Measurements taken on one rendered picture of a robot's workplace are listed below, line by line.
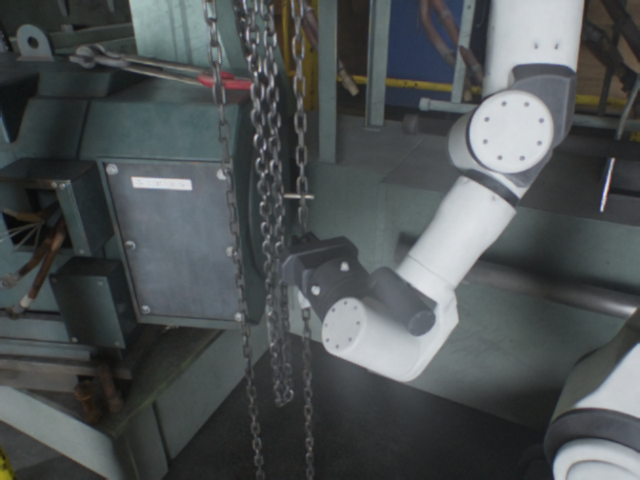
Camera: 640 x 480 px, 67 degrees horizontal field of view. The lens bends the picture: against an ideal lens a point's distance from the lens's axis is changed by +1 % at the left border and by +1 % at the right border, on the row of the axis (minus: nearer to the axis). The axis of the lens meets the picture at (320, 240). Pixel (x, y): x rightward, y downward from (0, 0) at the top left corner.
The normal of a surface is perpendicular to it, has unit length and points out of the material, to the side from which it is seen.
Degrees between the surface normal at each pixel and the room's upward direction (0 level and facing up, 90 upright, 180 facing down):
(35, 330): 62
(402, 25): 90
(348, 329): 49
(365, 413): 0
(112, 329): 90
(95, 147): 45
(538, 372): 90
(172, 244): 90
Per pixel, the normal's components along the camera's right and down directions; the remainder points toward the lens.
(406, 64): -0.45, 0.45
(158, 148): -0.10, -0.26
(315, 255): 0.00, -0.87
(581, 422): -0.79, -0.33
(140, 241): -0.13, 0.49
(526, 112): -0.06, 0.10
